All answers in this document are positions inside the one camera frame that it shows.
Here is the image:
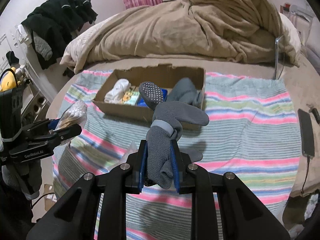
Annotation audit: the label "grey dotted grip socks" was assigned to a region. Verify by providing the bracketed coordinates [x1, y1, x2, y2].
[139, 81, 209, 189]

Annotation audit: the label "white quilted duvet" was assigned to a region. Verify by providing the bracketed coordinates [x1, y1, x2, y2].
[60, 14, 118, 74]

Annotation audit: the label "yellow plush toy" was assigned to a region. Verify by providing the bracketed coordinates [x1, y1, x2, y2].
[1, 67, 18, 92]

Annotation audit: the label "black clothes pile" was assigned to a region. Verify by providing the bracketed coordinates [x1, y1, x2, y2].
[21, 0, 98, 70]

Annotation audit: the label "white socks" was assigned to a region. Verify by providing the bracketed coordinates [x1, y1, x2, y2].
[104, 79, 131, 104]

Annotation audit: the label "grey-blue socks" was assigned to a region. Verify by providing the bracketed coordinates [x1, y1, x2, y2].
[167, 77, 202, 108]

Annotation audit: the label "dark tablet leaning upright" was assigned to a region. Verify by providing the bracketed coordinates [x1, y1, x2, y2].
[273, 35, 285, 80]

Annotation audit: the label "open cardboard box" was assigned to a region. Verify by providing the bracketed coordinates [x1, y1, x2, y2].
[93, 64, 206, 124]

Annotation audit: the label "cotton swabs bag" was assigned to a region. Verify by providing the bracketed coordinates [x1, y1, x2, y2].
[55, 100, 87, 146]

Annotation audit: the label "striped pastel towel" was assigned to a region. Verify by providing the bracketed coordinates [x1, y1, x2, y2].
[53, 70, 301, 239]

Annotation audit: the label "grey sock hanging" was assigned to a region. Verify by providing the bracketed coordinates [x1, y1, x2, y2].
[33, 32, 53, 61]

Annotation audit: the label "black smartphone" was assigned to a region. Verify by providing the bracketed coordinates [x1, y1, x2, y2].
[298, 109, 315, 158]

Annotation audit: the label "cartoon printed tissue pack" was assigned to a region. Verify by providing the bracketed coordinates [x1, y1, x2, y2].
[122, 86, 140, 106]

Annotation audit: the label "blue tissue pack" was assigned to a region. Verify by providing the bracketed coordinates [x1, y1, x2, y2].
[137, 87, 167, 107]

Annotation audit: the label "beige fleece blanket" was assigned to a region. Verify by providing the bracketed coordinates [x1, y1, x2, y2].
[76, 0, 283, 69]

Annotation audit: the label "white floral pillow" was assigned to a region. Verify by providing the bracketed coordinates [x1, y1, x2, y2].
[279, 13, 302, 66]

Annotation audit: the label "white shelf unit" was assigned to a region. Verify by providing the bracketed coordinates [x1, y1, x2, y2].
[1, 24, 50, 125]

